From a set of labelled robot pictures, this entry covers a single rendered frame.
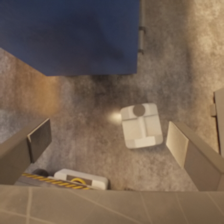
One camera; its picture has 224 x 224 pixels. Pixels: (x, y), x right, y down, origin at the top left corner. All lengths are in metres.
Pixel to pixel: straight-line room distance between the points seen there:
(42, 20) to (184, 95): 0.76
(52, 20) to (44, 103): 0.67
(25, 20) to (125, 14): 0.25
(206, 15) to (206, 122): 0.63
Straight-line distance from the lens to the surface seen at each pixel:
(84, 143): 0.93
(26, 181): 0.73
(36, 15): 0.47
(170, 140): 0.17
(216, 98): 0.91
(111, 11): 0.42
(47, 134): 0.17
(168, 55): 1.01
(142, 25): 0.55
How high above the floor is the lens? 0.89
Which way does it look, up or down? 80 degrees down
